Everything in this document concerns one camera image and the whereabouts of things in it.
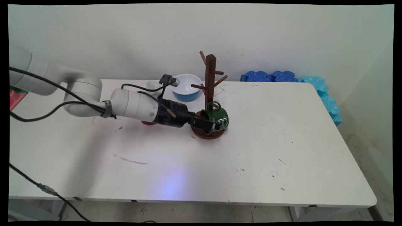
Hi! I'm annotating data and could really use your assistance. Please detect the dark blue foam mat piece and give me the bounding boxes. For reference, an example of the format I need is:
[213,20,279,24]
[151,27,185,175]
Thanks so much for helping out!
[271,71,298,83]
[241,71,273,82]

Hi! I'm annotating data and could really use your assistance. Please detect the black cable with grey connector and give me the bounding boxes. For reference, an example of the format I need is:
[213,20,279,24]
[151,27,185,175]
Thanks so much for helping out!
[9,163,92,222]

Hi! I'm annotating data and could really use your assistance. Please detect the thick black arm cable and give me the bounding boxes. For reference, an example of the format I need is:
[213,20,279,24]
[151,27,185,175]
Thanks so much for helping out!
[9,100,106,123]
[9,67,117,120]

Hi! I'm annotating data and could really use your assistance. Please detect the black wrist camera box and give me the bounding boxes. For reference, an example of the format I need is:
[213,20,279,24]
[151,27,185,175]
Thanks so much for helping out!
[159,74,176,87]

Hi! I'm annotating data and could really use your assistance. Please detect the blue bowl with white inside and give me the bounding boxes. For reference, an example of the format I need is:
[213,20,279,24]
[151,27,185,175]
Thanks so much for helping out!
[171,74,203,101]

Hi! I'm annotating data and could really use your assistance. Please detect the brown wooden mug tree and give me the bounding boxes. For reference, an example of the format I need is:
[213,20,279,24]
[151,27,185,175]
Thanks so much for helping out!
[190,51,228,140]

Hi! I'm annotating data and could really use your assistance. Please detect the white table leg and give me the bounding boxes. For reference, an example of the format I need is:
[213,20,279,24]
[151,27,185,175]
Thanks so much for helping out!
[288,206,307,222]

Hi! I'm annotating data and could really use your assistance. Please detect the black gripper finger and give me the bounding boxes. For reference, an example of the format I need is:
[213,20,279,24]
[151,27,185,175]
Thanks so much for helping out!
[188,113,215,123]
[190,119,221,134]

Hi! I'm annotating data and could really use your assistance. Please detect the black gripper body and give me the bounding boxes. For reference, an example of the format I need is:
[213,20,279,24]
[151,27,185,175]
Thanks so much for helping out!
[155,99,190,128]

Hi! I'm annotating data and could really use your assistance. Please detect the red and green flat object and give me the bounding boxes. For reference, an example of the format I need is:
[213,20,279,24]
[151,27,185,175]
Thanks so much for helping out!
[9,85,29,111]

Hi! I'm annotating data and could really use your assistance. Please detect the dark green enamel mug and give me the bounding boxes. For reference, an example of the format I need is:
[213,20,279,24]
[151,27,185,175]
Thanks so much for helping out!
[200,101,229,133]

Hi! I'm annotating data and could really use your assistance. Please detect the grey strap around arm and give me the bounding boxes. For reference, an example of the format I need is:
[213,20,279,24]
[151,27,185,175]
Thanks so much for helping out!
[100,100,117,120]

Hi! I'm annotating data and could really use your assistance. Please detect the thin black camera cable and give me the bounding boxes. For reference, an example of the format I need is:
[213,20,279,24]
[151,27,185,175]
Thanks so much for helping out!
[136,84,171,114]
[121,81,176,93]

